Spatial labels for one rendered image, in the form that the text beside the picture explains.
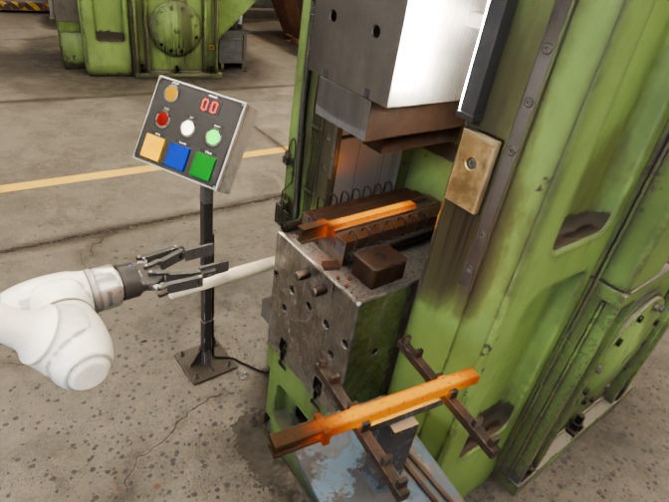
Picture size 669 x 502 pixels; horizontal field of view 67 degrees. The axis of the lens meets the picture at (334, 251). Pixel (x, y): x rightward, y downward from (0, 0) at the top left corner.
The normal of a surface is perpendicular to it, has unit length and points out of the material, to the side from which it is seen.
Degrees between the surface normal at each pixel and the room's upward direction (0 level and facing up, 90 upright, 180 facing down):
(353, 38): 90
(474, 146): 90
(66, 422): 0
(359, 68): 90
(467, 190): 90
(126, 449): 0
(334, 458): 0
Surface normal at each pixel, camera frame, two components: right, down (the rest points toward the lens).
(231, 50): 0.48, 0.54
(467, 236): -0.79, 0.24
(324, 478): 0.14, -0.83
